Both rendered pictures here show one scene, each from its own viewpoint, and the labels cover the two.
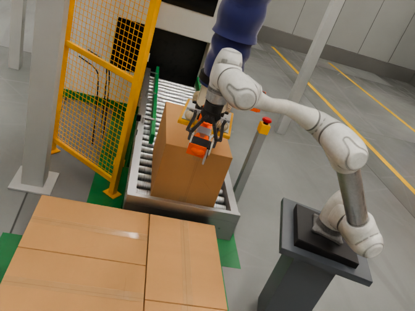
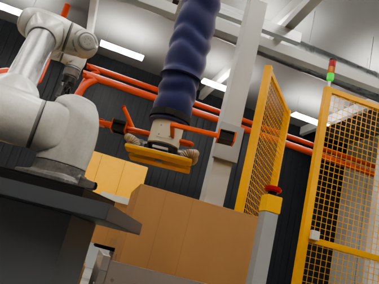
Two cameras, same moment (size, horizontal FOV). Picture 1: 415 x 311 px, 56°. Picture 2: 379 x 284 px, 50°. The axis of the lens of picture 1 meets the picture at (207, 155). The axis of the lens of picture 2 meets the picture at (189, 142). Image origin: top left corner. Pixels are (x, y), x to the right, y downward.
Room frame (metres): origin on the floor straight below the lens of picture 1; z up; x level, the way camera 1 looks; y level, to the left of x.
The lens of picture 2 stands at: (2.31, -1.98, 0.67)
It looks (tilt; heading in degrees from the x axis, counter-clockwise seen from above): 16 degrees up; 94
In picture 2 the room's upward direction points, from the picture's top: 14 degrees clockwise
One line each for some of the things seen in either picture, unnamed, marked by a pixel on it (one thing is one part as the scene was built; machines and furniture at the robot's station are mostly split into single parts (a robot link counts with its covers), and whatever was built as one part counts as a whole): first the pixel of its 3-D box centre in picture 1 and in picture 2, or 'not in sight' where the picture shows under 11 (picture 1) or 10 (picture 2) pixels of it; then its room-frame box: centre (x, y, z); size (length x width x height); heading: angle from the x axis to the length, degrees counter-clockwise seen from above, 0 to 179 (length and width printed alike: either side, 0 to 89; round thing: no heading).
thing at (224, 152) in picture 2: not in sight; (228, 142); (2.39, 1.10, 1.62); 0.20 x 0.05 x 0.30; 15
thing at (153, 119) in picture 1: (150, 96); not in sight; (3.30, 0.67, 0.60); 1.60 x 0.11 x 0.09; 15
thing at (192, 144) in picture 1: (197, 145); not in sight; (1.43, 0.05, 1.24); 0.08 x 0.07 x 0.05; 3
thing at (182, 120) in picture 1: (192, 110); (160, 160); (2.02, 0.17, 1.14); 0.34 x 0.10 x 0.05; 3
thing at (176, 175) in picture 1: (188, 153); (181, 242); (2.24, 0.13, 0.75); 0.60 x 0.40 x 0.40; 15
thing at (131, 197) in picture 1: (184, 207); (102, 258); (1.89, 0.03, 0.58); 0.70 x 0.03 x 0.06; 105
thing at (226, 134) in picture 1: (223, 120); (159, 152); (2.03, -0.02, 1.14); 0.34 x 0.10 x 0.05; 3
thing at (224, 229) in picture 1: (180, 221); (95, 280); (1.89, 0.03, 0.48); 0.70 x 0.03 x 0.15; 105
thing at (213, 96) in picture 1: (217, 95); (71, 73); (1.43, 0.04, 1.48); 0.09 x 0.09 x 0.06
